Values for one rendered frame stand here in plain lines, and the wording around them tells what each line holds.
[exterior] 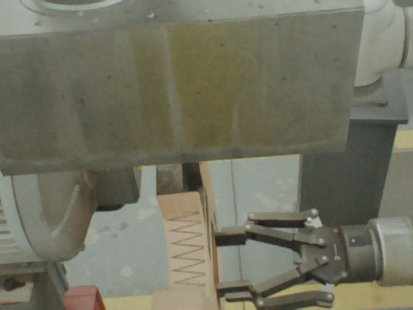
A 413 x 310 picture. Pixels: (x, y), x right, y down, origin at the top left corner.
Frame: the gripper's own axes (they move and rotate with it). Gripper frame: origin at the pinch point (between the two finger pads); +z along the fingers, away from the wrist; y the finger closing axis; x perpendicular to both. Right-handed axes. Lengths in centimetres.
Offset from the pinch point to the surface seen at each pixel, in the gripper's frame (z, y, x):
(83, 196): 15.4, 4.1, 12.7
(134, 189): 15.1, 24.1, -15.8
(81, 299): 33, 19, -49
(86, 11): 6.6, -1.5, 44.6
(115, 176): 17.9, 24.3, -11.4
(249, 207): -9, 83, -120
